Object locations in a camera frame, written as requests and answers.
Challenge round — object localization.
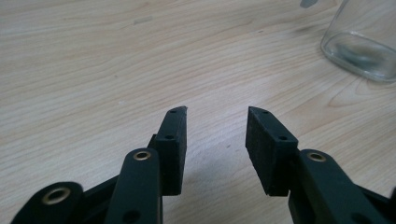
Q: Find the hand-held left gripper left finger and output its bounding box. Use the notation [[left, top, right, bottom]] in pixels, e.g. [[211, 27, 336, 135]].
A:
[[147, 105, 189, 197]]

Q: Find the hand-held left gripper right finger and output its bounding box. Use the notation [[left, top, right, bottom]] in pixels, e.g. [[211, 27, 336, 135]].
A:
[[245, 105, 300, 198]]

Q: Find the clear glass jar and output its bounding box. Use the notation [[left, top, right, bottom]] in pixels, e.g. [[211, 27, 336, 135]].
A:
[[319, 0, 396, 83]]

